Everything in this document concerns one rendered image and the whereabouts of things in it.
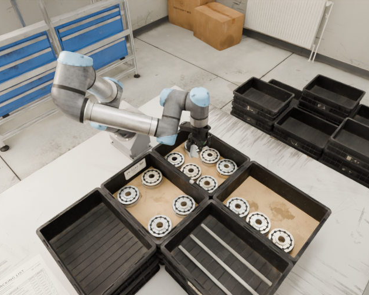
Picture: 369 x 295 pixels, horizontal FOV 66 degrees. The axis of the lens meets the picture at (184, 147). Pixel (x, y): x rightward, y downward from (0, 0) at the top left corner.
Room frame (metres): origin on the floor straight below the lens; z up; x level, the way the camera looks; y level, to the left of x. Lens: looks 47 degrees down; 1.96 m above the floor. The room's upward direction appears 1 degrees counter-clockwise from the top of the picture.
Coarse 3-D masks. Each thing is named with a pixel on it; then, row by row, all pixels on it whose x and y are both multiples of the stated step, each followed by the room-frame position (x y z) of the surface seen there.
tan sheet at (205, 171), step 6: (174, 150) 1.03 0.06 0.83; (180, 150) 1.03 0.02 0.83; (186, 156) 0.99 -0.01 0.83; (186, 162) 0.95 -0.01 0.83; (192, 162) 0.95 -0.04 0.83; (198, 162) 0.95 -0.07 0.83; (204, 168) 0.91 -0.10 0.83; (210, 168) 0.90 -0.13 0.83; (204, 174) 0.86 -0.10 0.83; (210, 174) 0.86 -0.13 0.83; (216, 174) 0.86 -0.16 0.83; (222, 180) 0.83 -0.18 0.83
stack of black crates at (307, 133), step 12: (288, 120) 1.76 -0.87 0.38; (300, 120) 1.74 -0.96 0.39; (312, 120) 1.68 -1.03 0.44; (324, 120) 1.63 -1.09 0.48; (276, 132) 1.59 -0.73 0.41; (288, 132) 1.52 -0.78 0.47; (300, 132) 1.61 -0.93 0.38; (312, 132) 1.60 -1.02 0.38; (324, 132) 1.59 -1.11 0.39; (288, 144) 1.50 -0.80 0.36; (300, 144) 1.44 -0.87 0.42; (312, 144) 1.39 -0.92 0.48; (324, 144) 1.38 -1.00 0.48; (312, 156) 1.36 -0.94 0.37
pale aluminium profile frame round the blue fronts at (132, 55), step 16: (48, 16) 2.47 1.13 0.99; (128, 16) 3.06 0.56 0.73; (128, 32) 3.01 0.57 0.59; (96, 48) 2.71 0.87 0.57; (48, 64) 2.34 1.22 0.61; (112, 64) 2.84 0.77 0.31; (128, 64) 3.13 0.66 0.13; (16, 80) 2.12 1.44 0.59; (48, 96) 2.28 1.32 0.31; (16, 112) 2.04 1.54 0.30; (48, 112) 2.23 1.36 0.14; (16, 128) 2.01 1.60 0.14; (0, 144) 1.85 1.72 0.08
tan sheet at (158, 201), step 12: (132, 180) 0.84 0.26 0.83; (168, 180) 0.83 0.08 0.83; (144, 192) 0.77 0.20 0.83; (156, 192) 0.77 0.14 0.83; (168, 192) 0.76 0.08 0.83; (180, 192) 0.76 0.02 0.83; (144, 204) 0.70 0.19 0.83; (156, 204) 0.70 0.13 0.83; (168, 204) 0.70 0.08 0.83; (144, 216) 0.64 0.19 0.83; (168, 216) 0.64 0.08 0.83
